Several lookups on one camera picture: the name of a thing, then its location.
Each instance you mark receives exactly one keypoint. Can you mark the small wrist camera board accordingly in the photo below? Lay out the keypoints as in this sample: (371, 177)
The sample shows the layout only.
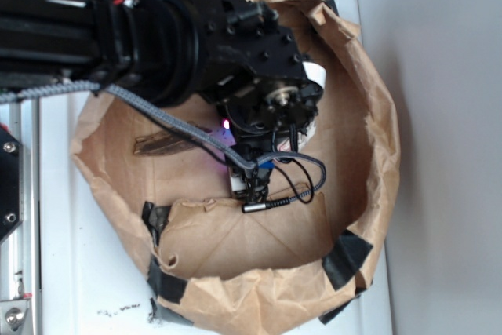
(250, 185)

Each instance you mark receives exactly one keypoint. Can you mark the dark wood chip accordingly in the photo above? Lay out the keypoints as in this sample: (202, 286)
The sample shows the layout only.
(167, 141)

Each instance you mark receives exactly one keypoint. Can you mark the aluminium frame rail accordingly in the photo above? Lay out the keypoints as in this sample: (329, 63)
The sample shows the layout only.
(20, 286)

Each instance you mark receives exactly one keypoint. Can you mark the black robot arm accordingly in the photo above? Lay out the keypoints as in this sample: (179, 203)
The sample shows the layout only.
(145, 46)

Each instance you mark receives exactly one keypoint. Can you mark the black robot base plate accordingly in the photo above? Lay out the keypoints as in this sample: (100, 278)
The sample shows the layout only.
(11, 183)

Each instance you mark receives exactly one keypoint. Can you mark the crumpled white paper ball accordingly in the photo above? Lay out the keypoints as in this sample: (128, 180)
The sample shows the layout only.
(317, 74)

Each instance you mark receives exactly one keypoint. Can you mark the brown paper bag tray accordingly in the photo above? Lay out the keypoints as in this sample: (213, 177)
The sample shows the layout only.
(213, 267)

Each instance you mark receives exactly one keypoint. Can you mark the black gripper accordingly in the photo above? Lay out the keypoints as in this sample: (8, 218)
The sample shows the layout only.
(250, 67)

